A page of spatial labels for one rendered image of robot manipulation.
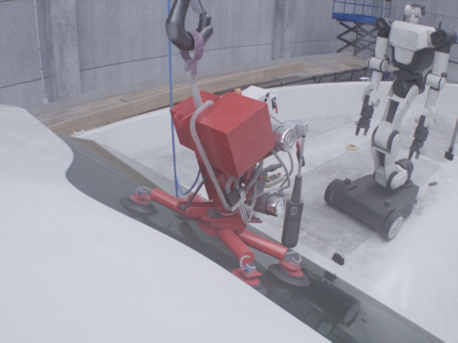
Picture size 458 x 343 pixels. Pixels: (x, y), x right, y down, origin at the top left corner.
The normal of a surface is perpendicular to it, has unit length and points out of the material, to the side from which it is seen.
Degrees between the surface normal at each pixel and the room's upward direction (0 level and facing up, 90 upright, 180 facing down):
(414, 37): 90
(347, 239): 0
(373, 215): 90
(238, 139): 90
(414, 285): 21
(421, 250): 12
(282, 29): 90
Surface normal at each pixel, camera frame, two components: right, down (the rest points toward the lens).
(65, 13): 0.71, 0.36
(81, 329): 0.32, -0.92
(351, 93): 0.35, 0.45
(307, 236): 0.05, -0.88
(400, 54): -0.80, 0.25
